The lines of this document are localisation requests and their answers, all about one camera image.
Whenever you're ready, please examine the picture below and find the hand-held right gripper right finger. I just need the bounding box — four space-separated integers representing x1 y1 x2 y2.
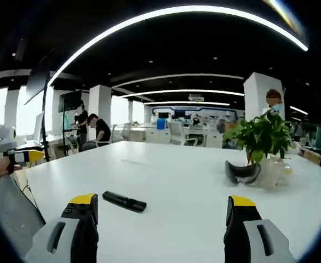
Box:
223 195 297 263

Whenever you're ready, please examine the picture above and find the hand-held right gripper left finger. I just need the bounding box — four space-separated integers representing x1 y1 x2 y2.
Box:
25 193 100 263

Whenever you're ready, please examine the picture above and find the black remote control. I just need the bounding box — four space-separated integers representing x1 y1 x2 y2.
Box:
102 190 147 213

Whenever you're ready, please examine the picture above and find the computer monitor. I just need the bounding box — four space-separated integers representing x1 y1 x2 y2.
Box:
32 111 45 146

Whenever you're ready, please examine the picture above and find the black light stand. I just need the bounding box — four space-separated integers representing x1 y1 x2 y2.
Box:
41 70 52 163

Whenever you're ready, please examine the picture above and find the black panel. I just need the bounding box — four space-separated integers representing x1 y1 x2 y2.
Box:
23 64 51 106

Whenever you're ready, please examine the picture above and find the clear glass vase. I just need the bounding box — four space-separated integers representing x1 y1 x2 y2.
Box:
258 156 295 190

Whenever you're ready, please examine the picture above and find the white office chair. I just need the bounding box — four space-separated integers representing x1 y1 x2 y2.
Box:
167 121 197 146
121 122 133 141

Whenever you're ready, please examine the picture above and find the green potted plant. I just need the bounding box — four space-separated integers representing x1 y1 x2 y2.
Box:
222 110 293 165

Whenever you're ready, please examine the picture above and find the straight ceiling light strip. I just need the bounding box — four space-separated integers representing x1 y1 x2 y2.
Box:
143 100 231 107
118 89 245 99
111 72 245 89

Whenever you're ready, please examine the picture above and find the curved ceiling light strip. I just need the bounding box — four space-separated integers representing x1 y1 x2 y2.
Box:
47 4 309 87

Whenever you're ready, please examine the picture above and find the black wall screen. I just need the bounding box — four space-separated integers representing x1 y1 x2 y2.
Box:
58 91 83 113

